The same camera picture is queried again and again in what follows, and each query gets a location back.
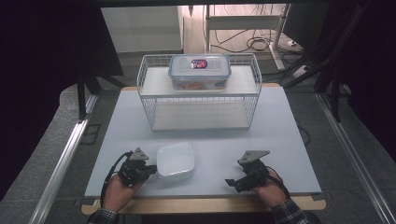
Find white power strip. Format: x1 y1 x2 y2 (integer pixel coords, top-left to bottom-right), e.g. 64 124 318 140
291 64 311 79

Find white metal desk frame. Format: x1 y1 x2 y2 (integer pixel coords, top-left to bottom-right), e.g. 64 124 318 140
204 4 289 72

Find black floor cables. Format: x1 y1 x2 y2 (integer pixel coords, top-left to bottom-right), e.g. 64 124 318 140
208 28 283 54

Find aluminium floor rail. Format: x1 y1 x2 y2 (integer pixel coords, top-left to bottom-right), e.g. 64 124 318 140
315 92 396 224
28 94 99 224

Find white cabinet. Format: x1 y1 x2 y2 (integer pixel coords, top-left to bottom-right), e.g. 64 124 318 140
100 6 184 54

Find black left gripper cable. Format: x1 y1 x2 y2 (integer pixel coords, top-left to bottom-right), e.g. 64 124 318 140
99 150 134 207

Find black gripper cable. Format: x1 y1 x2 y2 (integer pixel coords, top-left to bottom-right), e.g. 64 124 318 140
264 165 291 199
99 150 134 207

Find black metal stand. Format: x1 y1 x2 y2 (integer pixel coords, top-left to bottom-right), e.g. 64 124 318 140
77 66 104 121
312 59 344 123

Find person's left hand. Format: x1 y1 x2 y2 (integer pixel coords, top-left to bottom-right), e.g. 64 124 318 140
102 173 145 213

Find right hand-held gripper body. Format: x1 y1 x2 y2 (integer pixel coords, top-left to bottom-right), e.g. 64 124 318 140
236 149 271 188

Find person's right hand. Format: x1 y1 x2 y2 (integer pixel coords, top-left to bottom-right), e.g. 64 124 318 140
251 170 291 209

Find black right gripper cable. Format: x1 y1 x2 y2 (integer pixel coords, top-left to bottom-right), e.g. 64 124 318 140
264 165 291 199

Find blue-lidded clear food container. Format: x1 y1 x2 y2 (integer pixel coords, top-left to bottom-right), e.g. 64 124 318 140
167 53 233 92

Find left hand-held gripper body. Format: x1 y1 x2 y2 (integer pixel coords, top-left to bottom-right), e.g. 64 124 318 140
117 147 152 189

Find white wire shelf rack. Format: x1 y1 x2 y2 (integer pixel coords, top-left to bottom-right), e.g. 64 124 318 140
136 52 263 133

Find translucent white plastic container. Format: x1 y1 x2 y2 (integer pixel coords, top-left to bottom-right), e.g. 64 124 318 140
156 142 196 182

